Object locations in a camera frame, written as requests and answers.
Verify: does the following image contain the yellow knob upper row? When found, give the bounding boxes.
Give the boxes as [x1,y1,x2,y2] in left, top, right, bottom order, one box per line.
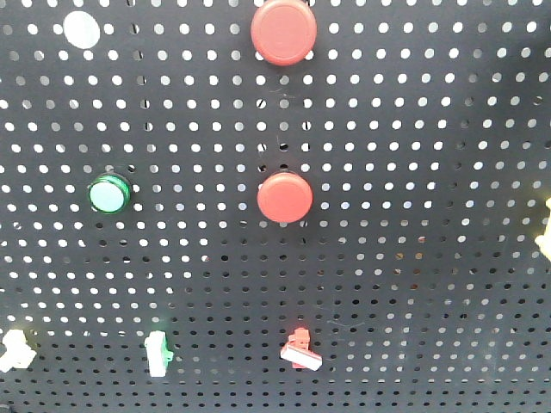
[535,215,551,260]

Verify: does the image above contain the red rotary knob lower row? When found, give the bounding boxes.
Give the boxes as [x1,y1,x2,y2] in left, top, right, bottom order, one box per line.
[280,327,323,371]

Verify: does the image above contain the red mushroom button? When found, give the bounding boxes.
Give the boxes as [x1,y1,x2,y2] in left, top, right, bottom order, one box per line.
[257,172,313,223]
[251,0,317,66]

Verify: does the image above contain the lower red mushroom button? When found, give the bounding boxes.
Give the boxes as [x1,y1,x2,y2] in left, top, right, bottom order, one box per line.
[257,172,313,223]

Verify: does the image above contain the grey round button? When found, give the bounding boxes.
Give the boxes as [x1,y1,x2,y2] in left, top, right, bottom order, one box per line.
[63,10,101,50]

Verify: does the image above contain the upper red mushroom button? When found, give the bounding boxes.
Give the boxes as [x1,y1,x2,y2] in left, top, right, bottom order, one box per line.
[251,0,317,66]

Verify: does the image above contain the green rotary knob lower row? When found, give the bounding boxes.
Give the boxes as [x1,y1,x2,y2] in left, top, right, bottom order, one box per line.
[144,330,174,378]

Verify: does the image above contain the green round push button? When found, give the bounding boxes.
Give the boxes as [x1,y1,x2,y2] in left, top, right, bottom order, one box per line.
[88,173,132,214]

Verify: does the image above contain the black perforated pegboard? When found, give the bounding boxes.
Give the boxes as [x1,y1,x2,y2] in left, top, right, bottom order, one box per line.
[1,1,550,412]

